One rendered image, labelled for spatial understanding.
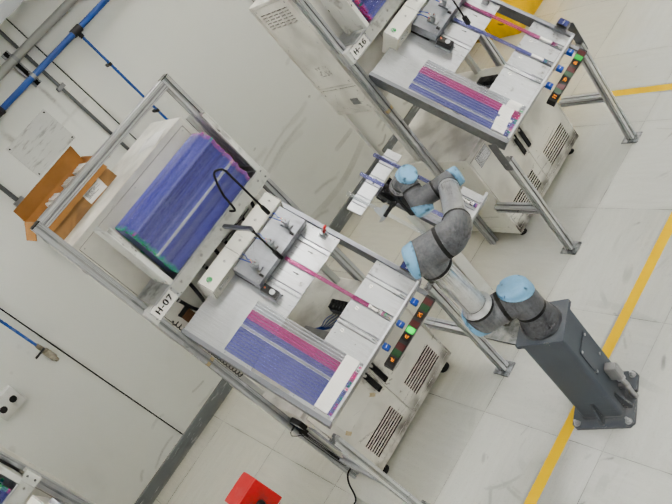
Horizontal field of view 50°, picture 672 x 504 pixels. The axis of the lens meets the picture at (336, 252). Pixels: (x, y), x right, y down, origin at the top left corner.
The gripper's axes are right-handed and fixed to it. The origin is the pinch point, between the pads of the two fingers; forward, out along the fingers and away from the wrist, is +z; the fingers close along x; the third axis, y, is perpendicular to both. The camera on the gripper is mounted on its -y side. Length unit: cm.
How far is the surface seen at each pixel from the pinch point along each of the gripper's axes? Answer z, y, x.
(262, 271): 14, 29, 48
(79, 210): 17, 104, 69
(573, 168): 67, -71, -111
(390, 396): 57, -48, 53
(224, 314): 21, 32, 70
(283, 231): 14.8, 31.7, 29.0
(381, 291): 8.7, -15.7, 29.0
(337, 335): 10, -10, 54
